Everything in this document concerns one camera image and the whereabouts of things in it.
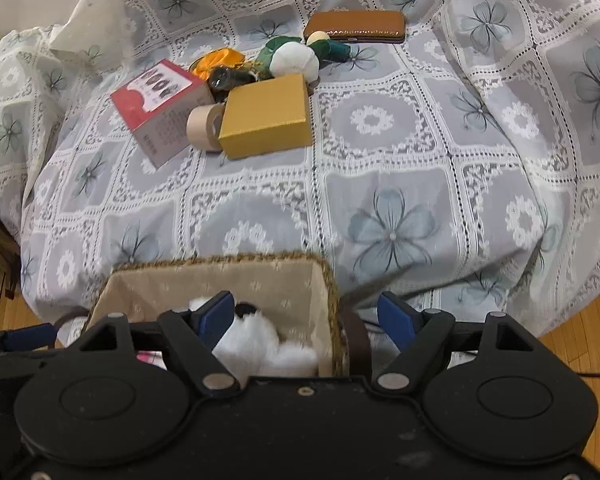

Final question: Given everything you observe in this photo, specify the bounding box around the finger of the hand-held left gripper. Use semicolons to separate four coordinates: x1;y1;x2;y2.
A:
0;324;60;356

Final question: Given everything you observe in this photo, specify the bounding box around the white fluffy plush toy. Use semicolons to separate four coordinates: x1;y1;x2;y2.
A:
187;295;321;378

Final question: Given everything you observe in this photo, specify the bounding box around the floral lace cloth cover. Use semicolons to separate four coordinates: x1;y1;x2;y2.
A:
0;0;600;341

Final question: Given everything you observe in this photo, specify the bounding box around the small dark glass object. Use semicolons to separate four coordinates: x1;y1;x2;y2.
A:
209;66;251;93

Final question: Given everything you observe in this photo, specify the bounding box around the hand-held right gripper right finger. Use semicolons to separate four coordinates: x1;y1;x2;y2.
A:
372;291;538;391

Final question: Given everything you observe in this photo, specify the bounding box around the wicker basket with fabric lining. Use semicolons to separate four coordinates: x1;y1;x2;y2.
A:
55;252;373;378

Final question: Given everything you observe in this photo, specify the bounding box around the red and green box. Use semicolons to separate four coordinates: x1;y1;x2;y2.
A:
110;58;216;170

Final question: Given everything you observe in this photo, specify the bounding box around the green and white plush toy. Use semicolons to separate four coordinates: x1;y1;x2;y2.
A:
252;30;353;85

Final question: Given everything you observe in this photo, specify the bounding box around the white towel with pink trim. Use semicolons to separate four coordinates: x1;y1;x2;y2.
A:
136;351;168;372

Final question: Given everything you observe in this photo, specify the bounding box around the orange fabric pouch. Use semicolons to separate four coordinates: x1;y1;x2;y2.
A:
189;47;246;81

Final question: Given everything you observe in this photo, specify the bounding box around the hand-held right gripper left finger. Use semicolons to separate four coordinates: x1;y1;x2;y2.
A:
72;291;237;391

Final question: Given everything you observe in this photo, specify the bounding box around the gold cardboard box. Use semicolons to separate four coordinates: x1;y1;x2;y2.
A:
218;73;315;160

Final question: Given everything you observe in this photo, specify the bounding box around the beige tape roll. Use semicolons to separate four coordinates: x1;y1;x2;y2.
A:
186;104;227;152

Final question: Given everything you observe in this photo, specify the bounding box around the brown leather case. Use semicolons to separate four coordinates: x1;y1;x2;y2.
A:
304;10;407;45

